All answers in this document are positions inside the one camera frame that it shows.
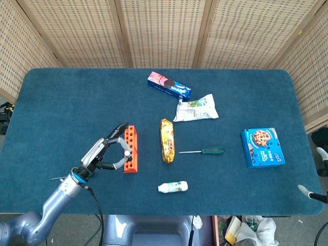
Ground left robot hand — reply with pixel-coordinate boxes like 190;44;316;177
77;122;132;178

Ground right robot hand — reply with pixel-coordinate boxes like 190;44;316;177
297;147;328;204

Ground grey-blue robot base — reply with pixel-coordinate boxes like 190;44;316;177
101;214;215;246

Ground orange tool holder block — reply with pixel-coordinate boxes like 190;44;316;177
123;125;139;174

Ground large green black screwdriver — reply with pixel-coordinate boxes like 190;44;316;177
178;147;226;155

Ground blue felt table mat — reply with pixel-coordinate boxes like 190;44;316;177
0;68;325;216

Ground black bag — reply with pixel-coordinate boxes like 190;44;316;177
311;127;328;151

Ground white plastic bag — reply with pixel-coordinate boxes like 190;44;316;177
234;215;280;246

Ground gold snack packet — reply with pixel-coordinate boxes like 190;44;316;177
159;118;176;165

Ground green plastic bottle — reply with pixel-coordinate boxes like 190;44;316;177
245;216;258;231

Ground blue chocolate chip cookie box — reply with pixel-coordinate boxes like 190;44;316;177
240;127;286;169

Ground white green-label drink bottle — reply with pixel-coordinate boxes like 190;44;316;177
157;180;189;194

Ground long blue cookie box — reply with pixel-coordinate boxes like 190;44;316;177
147;71;192;101

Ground white snack bag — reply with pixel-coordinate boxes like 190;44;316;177
173;93;220;122

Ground woven bamboo screen panel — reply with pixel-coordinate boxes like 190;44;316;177
15;0;133;69
0;0;64;105
109;0;213;69
266;0;328;134
192;0;328;69

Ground white perforated disc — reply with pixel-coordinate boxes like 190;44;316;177
192;215;203;231

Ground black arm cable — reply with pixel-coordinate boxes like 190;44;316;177
86;186;105;246

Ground black equipment with cables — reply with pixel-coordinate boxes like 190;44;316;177
0;101;13;135

